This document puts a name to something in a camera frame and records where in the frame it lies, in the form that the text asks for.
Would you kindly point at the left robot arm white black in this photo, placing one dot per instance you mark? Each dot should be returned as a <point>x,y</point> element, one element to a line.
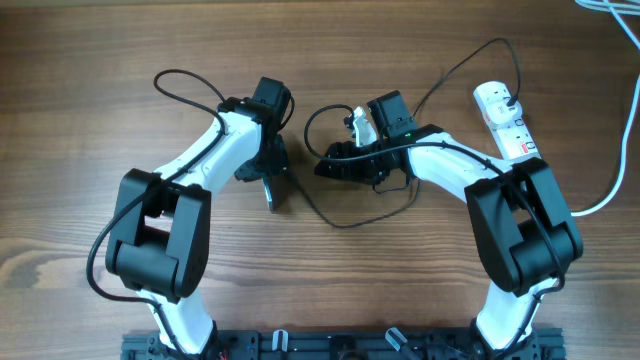
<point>158,239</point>

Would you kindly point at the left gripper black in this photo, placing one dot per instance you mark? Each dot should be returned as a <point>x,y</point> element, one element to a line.
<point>280,161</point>

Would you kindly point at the black mounting rail base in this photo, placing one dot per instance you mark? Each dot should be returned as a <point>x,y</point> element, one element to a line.
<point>442,343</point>

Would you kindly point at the white power strip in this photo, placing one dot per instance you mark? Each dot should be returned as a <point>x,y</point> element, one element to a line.
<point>514,140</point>

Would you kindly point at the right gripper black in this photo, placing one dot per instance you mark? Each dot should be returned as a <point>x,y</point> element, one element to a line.
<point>352,171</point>

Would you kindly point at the white charger plug adapter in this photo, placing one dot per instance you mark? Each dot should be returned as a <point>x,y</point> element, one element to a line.
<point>499,114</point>

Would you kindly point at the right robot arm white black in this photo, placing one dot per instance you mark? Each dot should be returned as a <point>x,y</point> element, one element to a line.
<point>525,234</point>

